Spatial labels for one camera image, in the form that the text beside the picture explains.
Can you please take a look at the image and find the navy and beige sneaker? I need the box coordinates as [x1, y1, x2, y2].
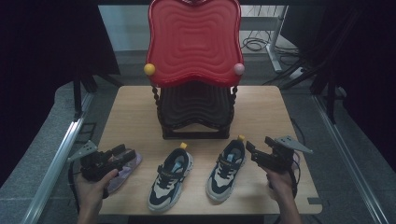
[205, 134, 248, 203]
[147, 142, 194, 214]

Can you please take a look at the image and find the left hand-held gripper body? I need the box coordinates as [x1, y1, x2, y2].
[67, 140, 125, 183]

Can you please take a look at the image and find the red and black shoe rack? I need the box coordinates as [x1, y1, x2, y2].
[143, 0, 246, 140]

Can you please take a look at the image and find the black floor cable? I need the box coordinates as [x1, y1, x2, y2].
[290, 117, 308, 154]

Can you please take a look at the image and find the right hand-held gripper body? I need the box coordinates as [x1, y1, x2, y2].
[260, 134, 314, 174]

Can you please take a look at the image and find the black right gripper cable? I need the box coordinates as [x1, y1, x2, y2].
[288, 150, 302, 199]

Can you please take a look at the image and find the person's left hand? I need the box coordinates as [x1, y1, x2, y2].
[74, 168, 120, 216]

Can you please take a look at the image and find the dark curtain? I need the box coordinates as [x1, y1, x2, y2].
[0, 0, 120, 188]
[279, 0, 396, 172]

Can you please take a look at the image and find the black tripod stand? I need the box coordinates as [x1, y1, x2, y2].
[311, 68, 343, 125]
[72, 69, 124, 120]

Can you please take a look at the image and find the aluminium rail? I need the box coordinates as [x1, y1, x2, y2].
[20, 92, 96, 224]
[312, 94, 390, 224]

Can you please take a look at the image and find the person's right hand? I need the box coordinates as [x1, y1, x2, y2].
[262, 166, 297, 203]

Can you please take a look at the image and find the black metal bracket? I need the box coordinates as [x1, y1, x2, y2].
[76, 122, 98, 144]

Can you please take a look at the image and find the bundle of black floor cables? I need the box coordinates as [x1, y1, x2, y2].
[241, 36, 300, 58]

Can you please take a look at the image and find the white table frame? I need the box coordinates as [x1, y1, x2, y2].
[241, 5, 291, 75]

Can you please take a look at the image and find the white power strip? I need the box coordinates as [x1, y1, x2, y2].
[289, 66, 305, 79]

